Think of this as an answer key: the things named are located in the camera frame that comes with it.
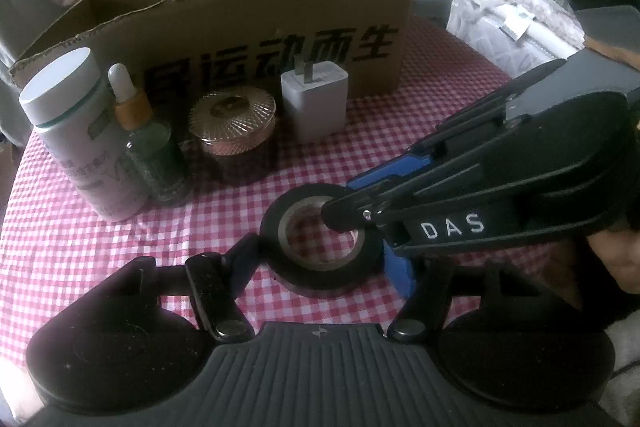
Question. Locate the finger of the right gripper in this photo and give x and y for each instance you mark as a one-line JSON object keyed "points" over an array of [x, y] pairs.
{"points": [[374, 183], [357, 210]]}

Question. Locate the green dropper bottle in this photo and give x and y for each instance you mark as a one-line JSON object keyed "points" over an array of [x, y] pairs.
{"points": [[150, 144]]}

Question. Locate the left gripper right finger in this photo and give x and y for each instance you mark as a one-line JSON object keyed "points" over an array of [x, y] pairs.
{"points": [[423, 284]]}

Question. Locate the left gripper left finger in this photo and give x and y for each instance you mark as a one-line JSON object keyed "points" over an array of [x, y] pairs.
{"points": [[216, 281]]}

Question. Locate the black electrical tape roll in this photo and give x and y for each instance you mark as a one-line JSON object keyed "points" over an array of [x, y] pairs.
{"points": [[309, 258]]}

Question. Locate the brown cardboard box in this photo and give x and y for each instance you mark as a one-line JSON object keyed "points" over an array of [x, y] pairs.
{"points": [[196, 44]]}

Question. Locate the white power adapter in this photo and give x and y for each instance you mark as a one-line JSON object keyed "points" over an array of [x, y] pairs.
{"points": [[315, 97]]}

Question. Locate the white supplement bottle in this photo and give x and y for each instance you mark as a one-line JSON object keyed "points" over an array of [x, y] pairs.
{"points": [[71, 107]]}

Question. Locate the rose gold ribbed jar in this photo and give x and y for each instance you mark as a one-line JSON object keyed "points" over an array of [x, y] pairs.
{"points": [[236, 130]]}

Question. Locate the person's right hand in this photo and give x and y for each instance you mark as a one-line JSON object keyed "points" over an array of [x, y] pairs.
{"points": [[618, 249]]}

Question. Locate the red white checkered tablecloth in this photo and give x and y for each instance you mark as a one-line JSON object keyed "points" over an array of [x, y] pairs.
{"points": [[54, 248]]}

